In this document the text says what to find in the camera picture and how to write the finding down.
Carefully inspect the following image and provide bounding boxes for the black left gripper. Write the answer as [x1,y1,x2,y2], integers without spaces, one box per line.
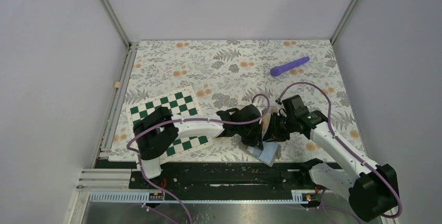
[238,120,263,151]

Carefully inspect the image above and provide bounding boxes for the floral patterned table mat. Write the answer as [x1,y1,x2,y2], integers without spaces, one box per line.
[109,40,364,161]

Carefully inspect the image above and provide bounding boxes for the purple cylindrical tool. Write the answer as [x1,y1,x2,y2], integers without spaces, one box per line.
[270,56,310,77]

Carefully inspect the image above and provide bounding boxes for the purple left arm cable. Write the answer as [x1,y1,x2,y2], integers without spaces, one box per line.
[126,93,271,224]

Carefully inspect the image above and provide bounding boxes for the green white chessboard mat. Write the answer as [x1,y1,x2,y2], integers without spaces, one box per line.
[126,86,213,164]

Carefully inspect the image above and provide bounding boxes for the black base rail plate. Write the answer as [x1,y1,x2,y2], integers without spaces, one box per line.
[95,159,370,203]

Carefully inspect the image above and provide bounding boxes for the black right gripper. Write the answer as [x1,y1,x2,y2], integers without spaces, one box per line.
[262,112,296,143]

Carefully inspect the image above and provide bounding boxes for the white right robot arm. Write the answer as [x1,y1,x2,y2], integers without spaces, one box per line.
[264,95,402,221]

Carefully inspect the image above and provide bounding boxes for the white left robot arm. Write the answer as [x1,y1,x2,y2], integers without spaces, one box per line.
[132,104,263,188]

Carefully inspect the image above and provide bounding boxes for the grey card holder wallet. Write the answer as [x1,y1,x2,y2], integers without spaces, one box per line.
[246,142,280,167]

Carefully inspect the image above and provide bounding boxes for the clear acrylic card box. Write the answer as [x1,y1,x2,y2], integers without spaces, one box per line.
[261,108,278,132]

